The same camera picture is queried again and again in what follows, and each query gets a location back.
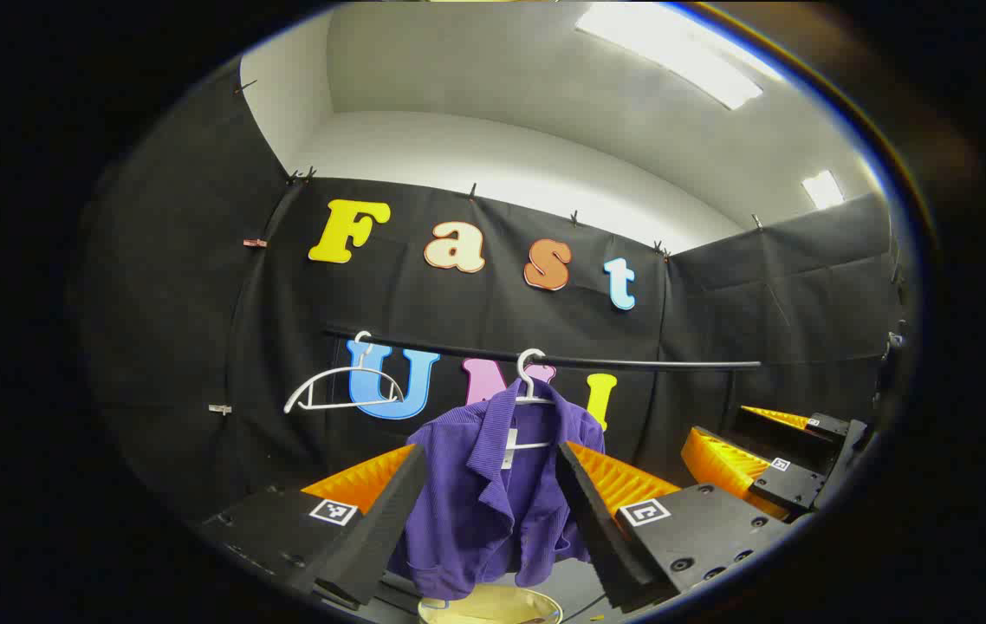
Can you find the black metal clothes rack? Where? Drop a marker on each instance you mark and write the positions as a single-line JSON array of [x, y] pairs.
[[632, 360]]

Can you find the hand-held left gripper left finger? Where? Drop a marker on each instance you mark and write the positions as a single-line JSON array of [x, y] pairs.
[[376, 529]]

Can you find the long ceiling light panel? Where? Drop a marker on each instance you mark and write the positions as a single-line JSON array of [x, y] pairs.
[[675, 52]]

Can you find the copper coloured spring clip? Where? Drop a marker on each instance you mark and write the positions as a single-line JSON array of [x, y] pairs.
[[255, 243]]

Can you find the black backdrop cloth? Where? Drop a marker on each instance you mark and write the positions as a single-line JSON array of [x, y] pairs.
[[198, 303]]

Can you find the small ceiling light panel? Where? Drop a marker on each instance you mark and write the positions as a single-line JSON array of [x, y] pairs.
[[822, 189]]

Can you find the row of black backdrop clips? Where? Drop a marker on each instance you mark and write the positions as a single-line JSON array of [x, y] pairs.
[[473, 191]]

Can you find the cream round laundry hamper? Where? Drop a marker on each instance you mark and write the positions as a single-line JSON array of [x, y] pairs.
[[493, 600]]

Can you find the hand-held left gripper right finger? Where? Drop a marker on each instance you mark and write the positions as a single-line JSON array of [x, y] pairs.
[[597, 529]]

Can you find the purple ribbed knit jacket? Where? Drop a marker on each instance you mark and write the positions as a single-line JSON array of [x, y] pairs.
[[476, 503]]

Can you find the white plastic clothes hanger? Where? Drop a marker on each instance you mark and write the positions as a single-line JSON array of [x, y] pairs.
[[344, 371], [528, 390]]

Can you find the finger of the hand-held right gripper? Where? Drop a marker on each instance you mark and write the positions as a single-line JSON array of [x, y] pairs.
[[723, 468], [792, 426]]

